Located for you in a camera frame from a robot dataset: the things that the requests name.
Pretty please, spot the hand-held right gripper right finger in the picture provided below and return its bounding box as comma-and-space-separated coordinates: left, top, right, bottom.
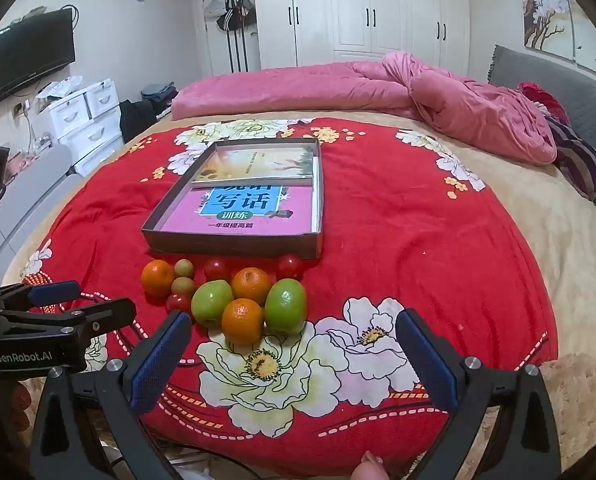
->
395, 308, 564, 480

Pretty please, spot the red tomato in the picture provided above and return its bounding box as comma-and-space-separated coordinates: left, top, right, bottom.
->
204, 257, 230, 282
277, 254, 305, 281
165, 292, 193, 316

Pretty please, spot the black flat television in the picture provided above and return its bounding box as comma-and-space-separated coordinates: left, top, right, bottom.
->
0, 7, 77, 107

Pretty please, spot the white plastic bag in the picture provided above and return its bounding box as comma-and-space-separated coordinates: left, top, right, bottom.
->
36, 76, 86, 103

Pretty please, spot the folded clothes stack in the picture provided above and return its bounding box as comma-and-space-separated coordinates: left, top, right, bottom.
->
142, 83, 179, 106

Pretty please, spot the white door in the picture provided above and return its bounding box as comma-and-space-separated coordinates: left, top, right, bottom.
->
200, 0, 261, 76

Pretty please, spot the green apple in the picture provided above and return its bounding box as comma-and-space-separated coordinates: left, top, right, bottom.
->
191, 280, 234, 328
264, 278, 309, 336

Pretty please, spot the white drawer cabinet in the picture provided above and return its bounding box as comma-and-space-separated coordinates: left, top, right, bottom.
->
38, 78, 124, 177

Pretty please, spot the floral tree wall painting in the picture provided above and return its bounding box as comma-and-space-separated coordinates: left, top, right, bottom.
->
515, 0, 596, 78

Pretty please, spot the shallow grey cardboard box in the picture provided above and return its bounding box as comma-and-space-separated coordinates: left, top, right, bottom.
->
141, 137, 325, 261

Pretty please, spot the purple striped pillow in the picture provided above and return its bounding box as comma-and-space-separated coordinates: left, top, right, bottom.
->
545, 115, 596, 201

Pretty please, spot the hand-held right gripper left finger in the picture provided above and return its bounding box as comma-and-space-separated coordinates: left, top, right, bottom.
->
29, 311, 193, 480

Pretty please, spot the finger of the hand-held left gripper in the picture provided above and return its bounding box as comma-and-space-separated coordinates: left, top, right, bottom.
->
0, 298, 137, 342
0, 281, 82, 312

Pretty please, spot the pink quilt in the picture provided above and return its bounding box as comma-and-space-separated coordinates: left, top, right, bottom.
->
171, 51, 559, 166

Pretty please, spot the pink and blue book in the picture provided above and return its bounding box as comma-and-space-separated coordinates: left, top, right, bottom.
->
160, 183, 313, 235

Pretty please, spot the sunflower cover book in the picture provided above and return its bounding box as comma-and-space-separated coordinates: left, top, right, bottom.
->
192, 147, 315, 182

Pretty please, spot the beige plush cloth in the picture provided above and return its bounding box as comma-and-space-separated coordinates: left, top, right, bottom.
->
538, 352, 596, 461

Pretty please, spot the light grey chair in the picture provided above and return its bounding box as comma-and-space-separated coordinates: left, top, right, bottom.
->
0, 145, 86, 281

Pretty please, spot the grey quilted headboard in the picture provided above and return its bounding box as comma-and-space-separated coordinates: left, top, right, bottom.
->
488, 45, 596, 161

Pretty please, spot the red floral blanket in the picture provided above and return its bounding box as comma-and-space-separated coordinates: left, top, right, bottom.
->
20, 117, 561, 466

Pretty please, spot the black striped hanging bag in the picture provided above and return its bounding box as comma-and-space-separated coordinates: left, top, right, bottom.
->
217, 0, 246, 73

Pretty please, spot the white wardrobe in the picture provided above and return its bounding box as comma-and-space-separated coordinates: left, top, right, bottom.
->
253, 0, 471, 78

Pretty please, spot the red pillow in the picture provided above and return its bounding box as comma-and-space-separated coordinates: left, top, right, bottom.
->
518, 81, 571, 126

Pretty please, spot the orange mandarin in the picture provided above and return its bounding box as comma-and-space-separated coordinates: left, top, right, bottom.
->
221, 298, 265, 346
232, 267, 273, 306
141, 260, 176, 297

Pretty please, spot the black garment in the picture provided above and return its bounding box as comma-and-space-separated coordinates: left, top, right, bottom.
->
119, 100, 157, 143

